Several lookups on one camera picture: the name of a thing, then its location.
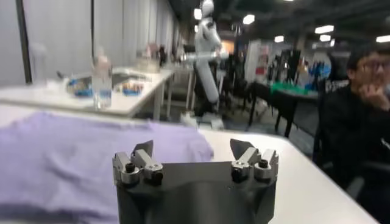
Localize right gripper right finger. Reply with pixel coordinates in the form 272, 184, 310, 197
230, 138, 280, 184

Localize black table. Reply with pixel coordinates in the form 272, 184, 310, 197
247, 81, 321, 139

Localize green cloth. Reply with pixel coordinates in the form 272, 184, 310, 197
269, 80, 310, 96

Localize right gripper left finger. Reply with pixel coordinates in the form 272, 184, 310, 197
112, 139, 164, 186

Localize purple t-shirt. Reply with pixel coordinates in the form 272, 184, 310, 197
0, 111, 215, 224

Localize blue snack packet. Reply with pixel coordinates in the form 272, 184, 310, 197
121, 82, 144, 97
68, 77, 94, 98

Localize clear unlabelled water bottle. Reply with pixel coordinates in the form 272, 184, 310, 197
91, 54, 113, 111

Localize person in black clothes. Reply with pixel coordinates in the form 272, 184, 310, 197
313, 45, 390, 224

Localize white humanoid wheeled robot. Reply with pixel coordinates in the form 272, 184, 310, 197
179, 0, 230, 130

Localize pink garment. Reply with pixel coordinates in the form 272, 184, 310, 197
145, 42, 160, 58

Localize long white side table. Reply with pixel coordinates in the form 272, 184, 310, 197
0, 68, 175, 121

